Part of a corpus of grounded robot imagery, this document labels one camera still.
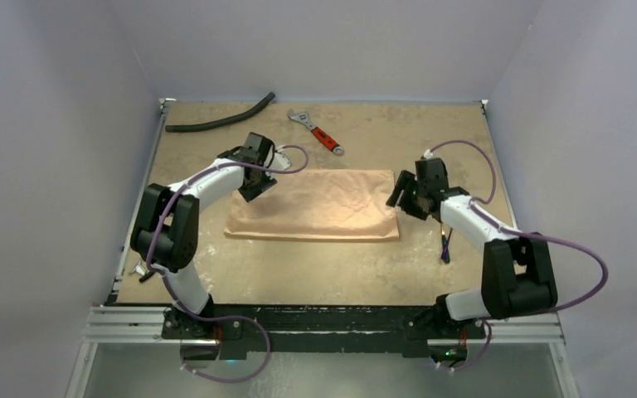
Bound orange cloth napkin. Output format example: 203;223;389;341
224;169;400;242

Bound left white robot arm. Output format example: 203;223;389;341
129;133;291;339

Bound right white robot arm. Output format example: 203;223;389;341
387;158;558;337

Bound purple spoon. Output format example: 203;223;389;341
440;228;453;264

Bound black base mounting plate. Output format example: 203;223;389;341
161;303;486;360

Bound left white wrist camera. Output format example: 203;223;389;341
270;147;292;172

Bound black foam hose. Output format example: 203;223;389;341
165;92;276;134

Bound red handled adjustable wrench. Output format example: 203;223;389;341
287;109;344;156

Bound black handled pliers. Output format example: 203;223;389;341
128;260;155;284

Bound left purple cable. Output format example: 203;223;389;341
145;144;310;385

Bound aluminium frame rail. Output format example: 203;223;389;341
83;306;565;344

